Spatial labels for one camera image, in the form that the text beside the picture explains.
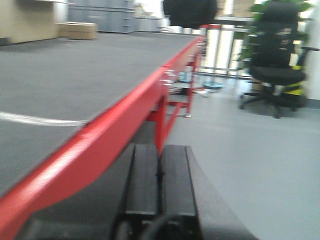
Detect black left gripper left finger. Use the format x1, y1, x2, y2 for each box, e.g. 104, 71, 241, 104
125, 144, 158, 216

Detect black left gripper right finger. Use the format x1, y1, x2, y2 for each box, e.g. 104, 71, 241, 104
160, 145, 197, 217

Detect dark grey carpet mat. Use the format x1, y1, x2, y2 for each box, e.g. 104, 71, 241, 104
0, 32, 196, 195

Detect small cardboard box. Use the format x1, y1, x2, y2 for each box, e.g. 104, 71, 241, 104
56, 21, 98, 40

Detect black round object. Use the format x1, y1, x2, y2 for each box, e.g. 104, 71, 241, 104
162, 0, 218, 29

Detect black office chair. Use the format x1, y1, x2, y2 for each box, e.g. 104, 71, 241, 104
239, 0, 316, 119

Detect grey storage cabinet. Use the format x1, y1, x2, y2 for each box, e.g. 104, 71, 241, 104
67, 0, 135, 34

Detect green potted plant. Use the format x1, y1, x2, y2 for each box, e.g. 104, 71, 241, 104
234, 0, 314, 70

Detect large cardboard box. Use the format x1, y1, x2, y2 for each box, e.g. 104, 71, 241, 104
0, 0, 61, 46

